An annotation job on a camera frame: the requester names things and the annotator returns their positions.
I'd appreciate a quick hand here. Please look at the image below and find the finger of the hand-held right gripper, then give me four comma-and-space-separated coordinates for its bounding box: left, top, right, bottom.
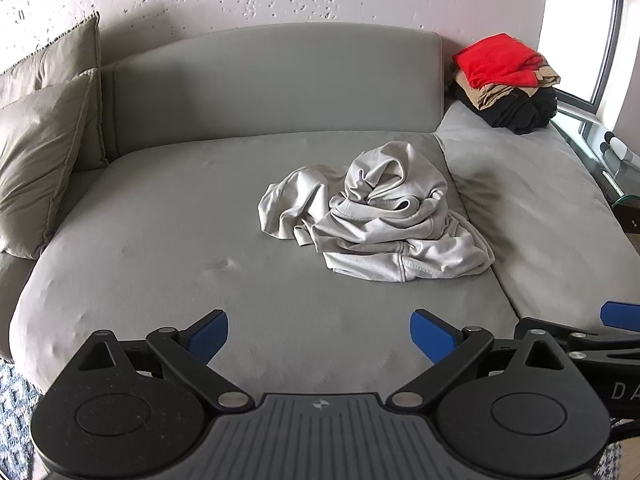
514, 316, 606, 350
599, 301, 640, 331

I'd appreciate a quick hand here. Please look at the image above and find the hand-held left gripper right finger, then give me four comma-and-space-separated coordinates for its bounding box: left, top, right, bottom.
386, 309, 571, 411

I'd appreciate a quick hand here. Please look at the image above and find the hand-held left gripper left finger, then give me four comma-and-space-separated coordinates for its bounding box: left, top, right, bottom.
75, 310, 256, 413

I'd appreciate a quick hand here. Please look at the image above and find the light grey garment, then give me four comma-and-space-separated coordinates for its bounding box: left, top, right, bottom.
257, 141, 496, 282

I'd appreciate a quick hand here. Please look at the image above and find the red black clothes pile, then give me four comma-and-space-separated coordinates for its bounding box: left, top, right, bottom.
454, 62, 561, 111

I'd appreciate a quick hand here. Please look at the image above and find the black drawer unit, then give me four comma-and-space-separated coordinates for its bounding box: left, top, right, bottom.
611, 199, 640, 236

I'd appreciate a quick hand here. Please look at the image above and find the grey sofa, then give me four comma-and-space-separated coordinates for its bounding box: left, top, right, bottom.
0, 22, 626, 391

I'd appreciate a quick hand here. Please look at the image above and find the white device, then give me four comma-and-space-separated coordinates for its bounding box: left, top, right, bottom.
600, 132, 640, 166

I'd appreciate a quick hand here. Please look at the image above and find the glass side table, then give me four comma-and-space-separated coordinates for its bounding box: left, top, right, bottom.
550, 105, 640, 211

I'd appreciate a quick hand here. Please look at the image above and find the blue patterned rug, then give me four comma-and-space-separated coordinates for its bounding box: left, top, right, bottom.
0, 360, 51, 480

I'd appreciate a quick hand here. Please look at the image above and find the black folded garment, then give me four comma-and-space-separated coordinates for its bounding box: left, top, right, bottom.
452, 82, 558, 135

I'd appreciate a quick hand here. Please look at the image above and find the beige pillow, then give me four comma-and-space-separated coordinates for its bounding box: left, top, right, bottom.
0, 11, 108, 171
0, 69, 97, 261

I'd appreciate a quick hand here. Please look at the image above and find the red folded garment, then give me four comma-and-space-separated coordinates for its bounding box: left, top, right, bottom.
452, 33, 545, 90

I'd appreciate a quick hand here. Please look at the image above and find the window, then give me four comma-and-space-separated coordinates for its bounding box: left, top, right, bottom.
537, 0, 640, 126

